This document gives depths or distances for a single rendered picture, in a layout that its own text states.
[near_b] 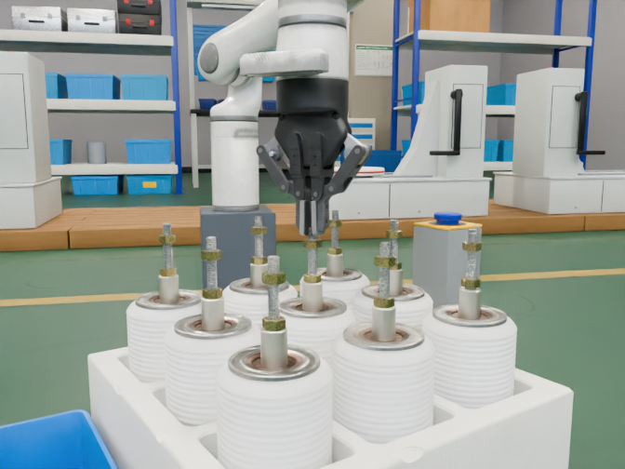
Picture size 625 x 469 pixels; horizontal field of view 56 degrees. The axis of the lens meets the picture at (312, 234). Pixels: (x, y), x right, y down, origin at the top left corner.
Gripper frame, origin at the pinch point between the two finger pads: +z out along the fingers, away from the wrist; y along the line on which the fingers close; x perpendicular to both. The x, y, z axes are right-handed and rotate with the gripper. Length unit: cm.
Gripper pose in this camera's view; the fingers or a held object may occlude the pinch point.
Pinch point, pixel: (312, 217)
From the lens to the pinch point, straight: 63.1
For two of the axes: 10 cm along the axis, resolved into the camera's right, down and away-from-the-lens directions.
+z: 0.0, 9.9, 1.5
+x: -4.5, 1.3, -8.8
